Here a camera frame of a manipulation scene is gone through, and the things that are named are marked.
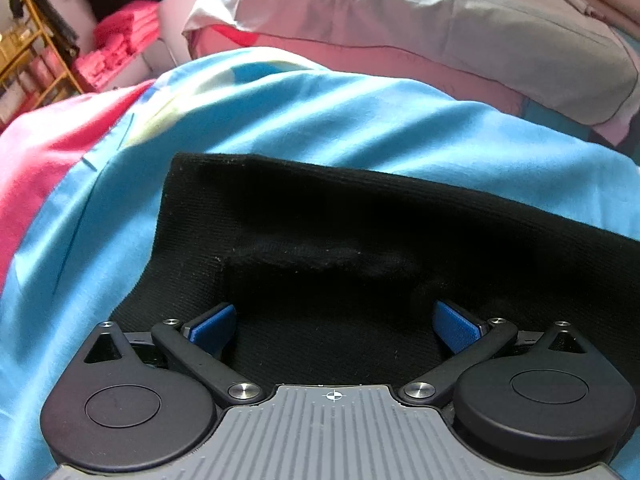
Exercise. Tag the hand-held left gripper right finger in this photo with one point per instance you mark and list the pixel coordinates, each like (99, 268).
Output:
(456, 327)

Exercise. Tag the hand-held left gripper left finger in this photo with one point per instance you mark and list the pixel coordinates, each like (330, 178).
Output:
(214, 329)

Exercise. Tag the black pants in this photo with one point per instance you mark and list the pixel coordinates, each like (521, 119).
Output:
(350, 240)

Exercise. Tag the teal striped bed sheet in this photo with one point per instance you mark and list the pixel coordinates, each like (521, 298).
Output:
(540, 115)

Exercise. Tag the blue floral bed sheet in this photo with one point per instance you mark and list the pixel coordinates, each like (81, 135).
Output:
(310, 105)

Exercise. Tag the stack of pink towels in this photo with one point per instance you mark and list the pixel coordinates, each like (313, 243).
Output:
(120, 45)

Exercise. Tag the golden metal rack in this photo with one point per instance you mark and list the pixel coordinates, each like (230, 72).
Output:
(30, 65)

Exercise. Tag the dark patterned cloth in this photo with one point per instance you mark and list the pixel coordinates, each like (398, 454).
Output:
(57, 25)

